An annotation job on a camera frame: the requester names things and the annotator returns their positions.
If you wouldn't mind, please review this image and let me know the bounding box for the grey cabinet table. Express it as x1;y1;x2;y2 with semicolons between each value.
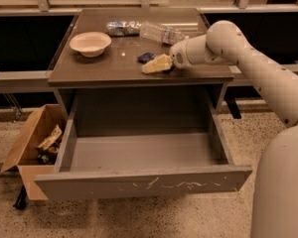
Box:
47;7;235;121

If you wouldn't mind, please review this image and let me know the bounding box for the snack wrapper in box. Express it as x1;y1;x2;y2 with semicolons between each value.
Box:
37;125;63;151

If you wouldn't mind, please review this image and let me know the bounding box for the brown cardboard box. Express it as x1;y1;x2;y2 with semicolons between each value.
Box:
1;104;66;200

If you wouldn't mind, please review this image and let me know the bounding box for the white paper bowl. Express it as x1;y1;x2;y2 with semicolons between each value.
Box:
70;32;111;58

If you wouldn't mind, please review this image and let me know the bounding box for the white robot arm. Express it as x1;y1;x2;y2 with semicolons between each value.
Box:
142;21;298;238

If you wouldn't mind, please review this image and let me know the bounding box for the dark blue rxbar blueberry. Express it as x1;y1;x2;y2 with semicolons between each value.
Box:
136;52;176;73

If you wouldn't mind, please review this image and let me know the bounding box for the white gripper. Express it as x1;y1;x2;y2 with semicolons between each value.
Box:
142;40;190;74

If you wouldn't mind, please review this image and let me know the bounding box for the black strap on floor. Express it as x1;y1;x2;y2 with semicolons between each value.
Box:
12;184;28;211

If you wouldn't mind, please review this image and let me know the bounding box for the open grey top drawer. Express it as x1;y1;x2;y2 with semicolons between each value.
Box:
35;92;252;200

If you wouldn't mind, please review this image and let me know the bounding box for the silver blue snack bag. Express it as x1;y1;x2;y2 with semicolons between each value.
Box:
106;21;141;37

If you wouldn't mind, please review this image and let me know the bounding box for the clear plastic water bottle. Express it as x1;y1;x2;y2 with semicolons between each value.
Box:
140;21;187;46

